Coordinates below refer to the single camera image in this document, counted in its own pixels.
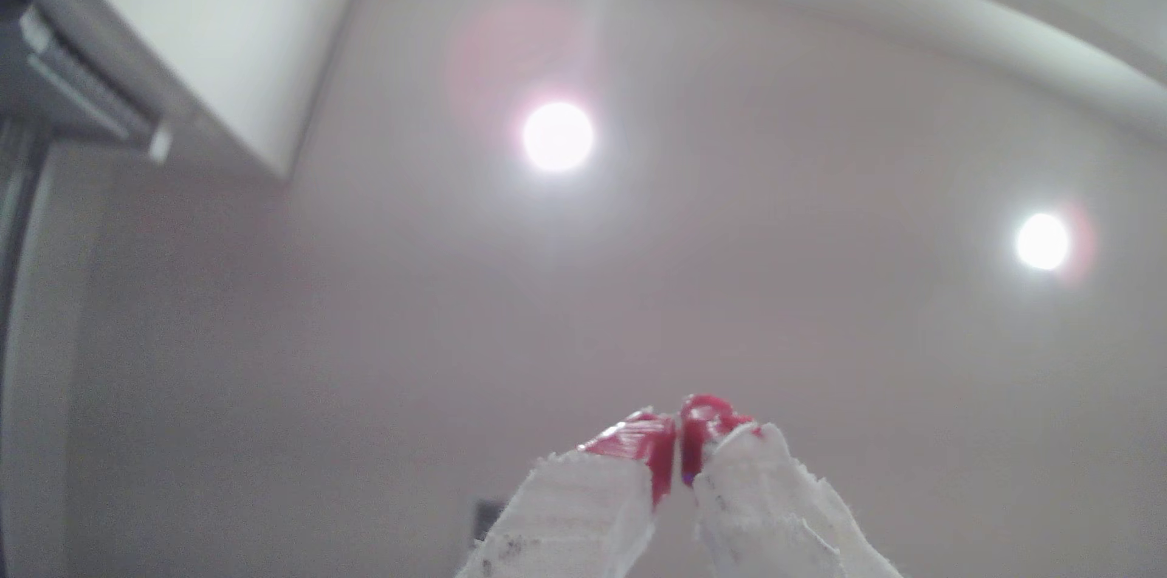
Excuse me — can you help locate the red gripper finger white wrap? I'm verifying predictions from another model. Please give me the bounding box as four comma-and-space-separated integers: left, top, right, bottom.
456, 409, 678, 578
680, 394, 904, 578

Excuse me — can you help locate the round ceiling light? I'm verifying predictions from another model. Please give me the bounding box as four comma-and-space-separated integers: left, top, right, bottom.
1014, 212, 1072, 272
522, 100, 596, 174

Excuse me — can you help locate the white wall air conditioner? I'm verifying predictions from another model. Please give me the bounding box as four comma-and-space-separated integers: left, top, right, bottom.
0, 0, 371, 182

